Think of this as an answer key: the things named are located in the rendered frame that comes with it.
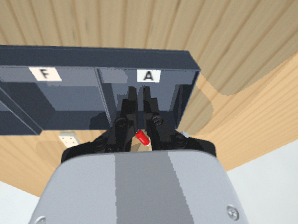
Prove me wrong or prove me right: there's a dark grey rack of three bins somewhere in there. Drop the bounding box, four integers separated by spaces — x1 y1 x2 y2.
0 45 201 136

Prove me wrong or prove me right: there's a white domino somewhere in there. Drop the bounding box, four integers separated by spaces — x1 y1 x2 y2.
59 133 80 148

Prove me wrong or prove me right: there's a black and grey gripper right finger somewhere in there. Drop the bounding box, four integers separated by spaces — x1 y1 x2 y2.
143 86 217 158

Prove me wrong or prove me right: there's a red battery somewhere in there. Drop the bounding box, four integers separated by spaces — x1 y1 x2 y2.
135 130 150 146

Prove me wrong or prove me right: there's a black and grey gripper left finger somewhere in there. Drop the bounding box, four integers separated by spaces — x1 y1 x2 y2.
61 87 138 163

